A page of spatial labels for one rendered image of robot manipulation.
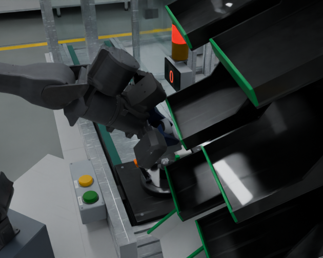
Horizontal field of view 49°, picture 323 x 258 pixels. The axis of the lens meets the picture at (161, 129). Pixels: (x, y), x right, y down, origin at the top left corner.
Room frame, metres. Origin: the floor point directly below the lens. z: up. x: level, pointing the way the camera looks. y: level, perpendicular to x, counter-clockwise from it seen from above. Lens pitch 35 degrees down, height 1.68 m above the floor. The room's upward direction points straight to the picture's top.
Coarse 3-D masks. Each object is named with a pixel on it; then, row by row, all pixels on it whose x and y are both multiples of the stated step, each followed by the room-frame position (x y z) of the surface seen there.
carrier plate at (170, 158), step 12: (168, 156) 0.88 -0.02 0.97; (120, 168) 0.82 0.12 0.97; (132, 168) 0.82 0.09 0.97; (120, 180) 0.77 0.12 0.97; (132, 180) 0.77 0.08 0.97; (132, 192) 0.72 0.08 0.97; (144, 192) 0.72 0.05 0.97; (132, 204) 0.67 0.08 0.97; (144, 204) 0.67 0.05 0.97; (156, 204) 0.67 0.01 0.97; (168, 204) 0.67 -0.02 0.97; (144, 216) 0.63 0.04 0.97; (156, 216) 0.63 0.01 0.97
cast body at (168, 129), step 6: (156, 120) 0.58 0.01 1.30; (162, 120) 0.59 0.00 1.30; (168, 120) 0.58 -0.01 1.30; (156, 126) 0.56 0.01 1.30; (162, 126) 0.56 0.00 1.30; (168, 126) 0.57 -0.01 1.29; (168, 132) 0.55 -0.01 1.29; (174, 132) 0.58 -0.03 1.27; (180, 144) 0.57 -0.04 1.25; (168, 150) 0.56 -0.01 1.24; (174, 150) 0.56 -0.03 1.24; (162, 156) 0.56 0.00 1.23
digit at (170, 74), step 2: (170, 66) 0.98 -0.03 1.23; (170, 68) 0.98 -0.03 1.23; (172, 68) 0.97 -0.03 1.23; (170, 70) 0.98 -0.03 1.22; (172, 70) 0.97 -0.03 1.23; (170, 72) 0.98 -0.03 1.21; (172, 72) 0.97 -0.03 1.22; (170, 74) 0.98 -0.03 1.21; (172, 74) 0.97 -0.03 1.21; (170, 76) 0.98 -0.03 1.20; (172, 76) 0.97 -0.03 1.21; (170, 78) 0.98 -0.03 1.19; (172, 78) 0.97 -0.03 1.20; (168, 80) 1.00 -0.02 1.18; (170, 80) 0.98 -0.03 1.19; (172, 80) 0.97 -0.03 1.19; (170, 82) 0.98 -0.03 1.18; (172, 82) 0.96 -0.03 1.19; (172, 84) 0.96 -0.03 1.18
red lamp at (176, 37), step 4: (172, 24) 0.98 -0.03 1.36; (172, 28) 0.98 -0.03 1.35; (176, 28) 0.96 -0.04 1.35; (172, 32) 0.98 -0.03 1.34; (176, 32) 0.96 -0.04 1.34; (172, 36) 0.98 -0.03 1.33; (176, 36) 0.96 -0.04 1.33; (180, 36) 0.96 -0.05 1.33; (172, 40) 0.97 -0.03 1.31; (176, 40) 0.96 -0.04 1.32; (180, 40) 0.96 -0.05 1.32; (184, 40) 0.96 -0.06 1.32
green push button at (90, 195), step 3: (87, 192) 0.71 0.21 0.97; (90, 192) 0.71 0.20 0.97; (93, 192) 0.71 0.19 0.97; (84, 195) 0.70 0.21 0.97; (87, 195) 0.70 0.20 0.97; (90, 195) 0.70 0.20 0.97; (93, 195) 0.70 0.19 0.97; (96, 195) 0.71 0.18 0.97; (84, 198) 0.69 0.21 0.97; (87, 198) 0.69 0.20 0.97; (90, 198) 0.69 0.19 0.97; (93, 198) 0.69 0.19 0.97; (96, 198) 0.70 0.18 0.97; (84, 201) 0.69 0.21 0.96; (87, 201) 0.69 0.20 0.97; (90, 201) 0.69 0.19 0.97; (93, 201) 0.69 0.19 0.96
